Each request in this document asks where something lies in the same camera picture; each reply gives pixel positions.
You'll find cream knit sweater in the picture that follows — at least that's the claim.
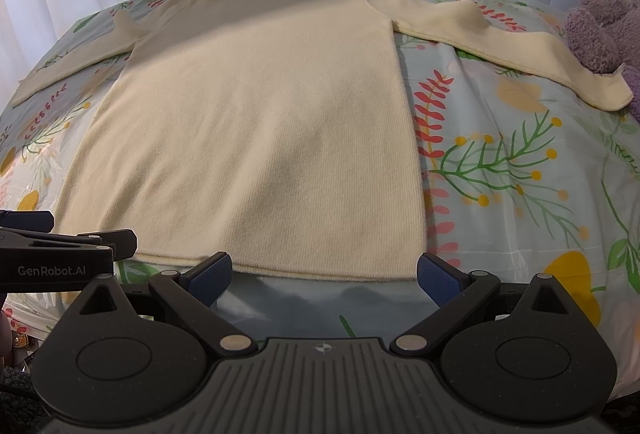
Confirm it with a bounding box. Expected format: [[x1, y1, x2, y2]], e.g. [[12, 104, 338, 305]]
[[11, 0, 632, 280]]

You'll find floral bed sheet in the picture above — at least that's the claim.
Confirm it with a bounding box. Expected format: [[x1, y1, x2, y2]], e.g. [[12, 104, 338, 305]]
[[1, 0, 639, 397]]

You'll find purple plush toy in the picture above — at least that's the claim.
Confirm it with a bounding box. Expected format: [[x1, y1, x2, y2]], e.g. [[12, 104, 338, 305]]
[[564, 0, 639, 120]]

